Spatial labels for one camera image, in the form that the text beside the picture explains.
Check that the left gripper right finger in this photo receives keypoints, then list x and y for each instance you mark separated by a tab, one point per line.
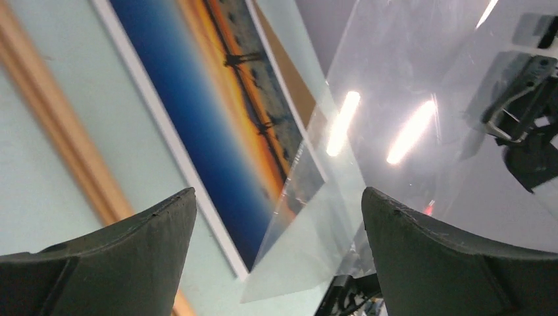
428	267

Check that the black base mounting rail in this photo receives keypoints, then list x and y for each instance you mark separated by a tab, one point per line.
352	296

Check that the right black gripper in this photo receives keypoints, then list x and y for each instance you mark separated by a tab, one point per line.
522	116

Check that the brown backing board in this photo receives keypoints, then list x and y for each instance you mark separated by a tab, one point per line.
295	57

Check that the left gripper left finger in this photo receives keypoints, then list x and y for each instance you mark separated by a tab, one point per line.
132	267

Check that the clear acrylic sheet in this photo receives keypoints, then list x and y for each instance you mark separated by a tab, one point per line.
405	91

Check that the sunset photo print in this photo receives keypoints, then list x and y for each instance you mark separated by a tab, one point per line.
214	87

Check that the wooden picture frame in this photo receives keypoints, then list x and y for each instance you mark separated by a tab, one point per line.
50	106

